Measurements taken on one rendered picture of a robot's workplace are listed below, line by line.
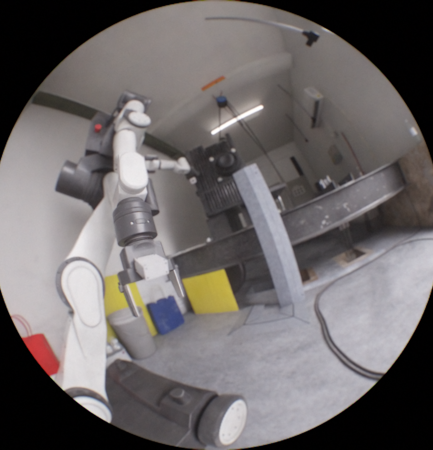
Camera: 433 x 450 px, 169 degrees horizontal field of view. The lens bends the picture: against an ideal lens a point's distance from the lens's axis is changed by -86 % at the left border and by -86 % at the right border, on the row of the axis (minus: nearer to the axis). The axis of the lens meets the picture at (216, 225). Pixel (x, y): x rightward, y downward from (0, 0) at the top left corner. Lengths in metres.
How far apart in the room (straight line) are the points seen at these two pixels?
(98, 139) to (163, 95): 1.97
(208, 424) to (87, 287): 0.42
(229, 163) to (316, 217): 0.83
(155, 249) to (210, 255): 1.10
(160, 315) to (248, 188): 1.25
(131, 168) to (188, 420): 0.60
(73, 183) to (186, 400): 0.69
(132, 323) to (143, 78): 2.64
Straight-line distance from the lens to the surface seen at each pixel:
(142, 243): 0.28
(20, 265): 1.33
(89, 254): 0.45
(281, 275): 1.05
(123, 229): 0.28
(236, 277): 1.63
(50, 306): 1.28
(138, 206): 0.30
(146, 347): 1.14
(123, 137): 0.46
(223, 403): 0.46
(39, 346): 1.19
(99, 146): 0.68
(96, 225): 0.48
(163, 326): 1.40
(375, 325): 0.83
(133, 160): 0.35
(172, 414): 0.49
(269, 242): 1.00
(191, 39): 2.38
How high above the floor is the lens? 0.57
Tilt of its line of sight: 10 degrees up
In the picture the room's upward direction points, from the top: 20 degrees counter-clockwise
